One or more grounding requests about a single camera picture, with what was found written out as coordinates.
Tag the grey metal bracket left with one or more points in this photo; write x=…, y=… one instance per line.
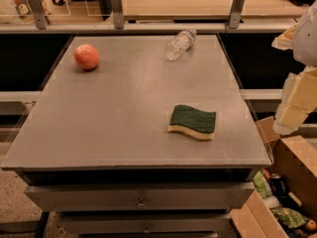
x=40, y=16

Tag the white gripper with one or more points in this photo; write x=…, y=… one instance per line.
x=306, y=42

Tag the clear plastic water bottle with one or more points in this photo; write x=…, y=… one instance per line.
x=179, y=44

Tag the dark soda can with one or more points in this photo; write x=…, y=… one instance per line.
x=278, y=185

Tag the grey drawer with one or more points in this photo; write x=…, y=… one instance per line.
x=152, y=196
x=145, y=223

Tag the cardboard box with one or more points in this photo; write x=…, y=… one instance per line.
x=296, y=159

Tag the grey lower drawer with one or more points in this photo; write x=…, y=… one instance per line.
x=145, y=223

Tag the grey upper drawer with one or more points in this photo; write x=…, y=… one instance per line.
x=152, y=196

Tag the green snack bag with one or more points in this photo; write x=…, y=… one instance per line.
x=289, y=217

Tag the grey metal bracket right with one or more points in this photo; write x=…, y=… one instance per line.
x=234, y=18

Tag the red apple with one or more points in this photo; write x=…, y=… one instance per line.
x=86, y=56

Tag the grey metal bracket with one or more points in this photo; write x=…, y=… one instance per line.
x=40, y=16
x=118, y=16
x=234, y=18

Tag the orange printed bag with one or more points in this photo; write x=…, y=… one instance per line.
x=19, y=11

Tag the green yellow sponge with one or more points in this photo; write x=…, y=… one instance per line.
x=192, y=122

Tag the grey metal bracket middle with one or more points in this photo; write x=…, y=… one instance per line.
x=118, y=16

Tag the light wooden desk top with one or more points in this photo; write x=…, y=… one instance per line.
x=172, y=9

